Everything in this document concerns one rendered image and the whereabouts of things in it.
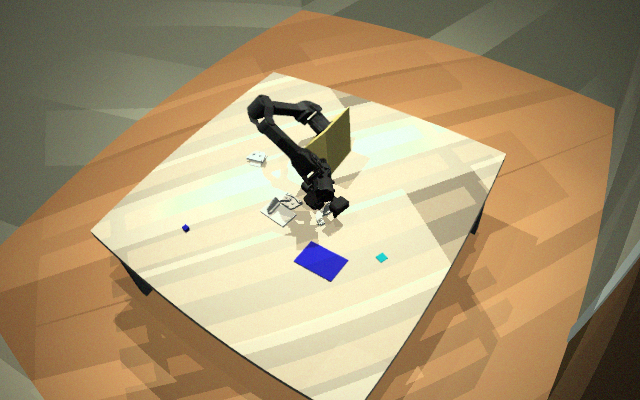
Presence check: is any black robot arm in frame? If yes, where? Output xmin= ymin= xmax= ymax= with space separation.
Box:
xmin=247 ymin=94 xmax=334 ymax=210

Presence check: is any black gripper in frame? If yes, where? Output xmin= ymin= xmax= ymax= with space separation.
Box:
xmin=301 ymin=181 xmax=349 ymax=218

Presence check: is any blue flat rectangular plate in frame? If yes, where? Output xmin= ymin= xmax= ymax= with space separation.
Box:
xmin=293 ymin=241 xmax=349 ymax=282

